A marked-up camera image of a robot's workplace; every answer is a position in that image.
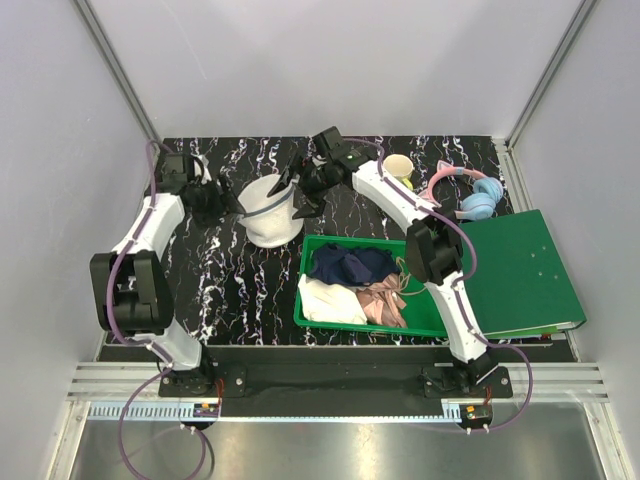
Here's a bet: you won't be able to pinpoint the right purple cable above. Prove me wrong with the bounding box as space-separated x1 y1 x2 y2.
344 137 534 433

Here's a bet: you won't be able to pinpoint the navy blue garment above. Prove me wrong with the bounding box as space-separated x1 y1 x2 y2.
308 243 400 287

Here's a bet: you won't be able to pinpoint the green ring binder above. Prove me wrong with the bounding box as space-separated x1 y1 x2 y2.
461 210 587 338

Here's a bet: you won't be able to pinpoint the white mesh laundry bag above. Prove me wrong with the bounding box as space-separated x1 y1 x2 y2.
238 174 304 248

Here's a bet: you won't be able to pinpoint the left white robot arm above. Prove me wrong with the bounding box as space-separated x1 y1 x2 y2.
89 153 245 396

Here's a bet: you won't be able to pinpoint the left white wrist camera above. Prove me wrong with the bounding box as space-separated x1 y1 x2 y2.
192 155 212 184

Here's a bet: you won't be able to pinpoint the pink satin garment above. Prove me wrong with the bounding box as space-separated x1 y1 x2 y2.
355 257 427 328

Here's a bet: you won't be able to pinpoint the purple cable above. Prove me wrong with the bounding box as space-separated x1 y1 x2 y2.
344 137 534 433
107 139 215 479

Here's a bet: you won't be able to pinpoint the cream white garment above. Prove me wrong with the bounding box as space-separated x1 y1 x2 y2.
298 274 367 325

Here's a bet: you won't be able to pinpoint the pink cat ear headphones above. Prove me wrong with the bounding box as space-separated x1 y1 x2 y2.
419 160 504 222

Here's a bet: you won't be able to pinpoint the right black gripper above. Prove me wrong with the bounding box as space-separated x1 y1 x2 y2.
267 153 335 221

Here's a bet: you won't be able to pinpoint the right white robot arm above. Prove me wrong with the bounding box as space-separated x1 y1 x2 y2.
268 127 497 397

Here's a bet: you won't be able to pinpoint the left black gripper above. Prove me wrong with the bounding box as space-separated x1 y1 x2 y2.
189 172 244 229

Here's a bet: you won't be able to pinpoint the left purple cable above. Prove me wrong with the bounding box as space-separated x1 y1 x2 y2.
107 139 215 479

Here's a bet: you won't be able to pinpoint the yellow mug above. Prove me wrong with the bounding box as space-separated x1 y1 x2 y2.
383 154 414 191

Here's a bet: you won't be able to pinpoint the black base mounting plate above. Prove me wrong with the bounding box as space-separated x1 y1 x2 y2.
159 346 513 421

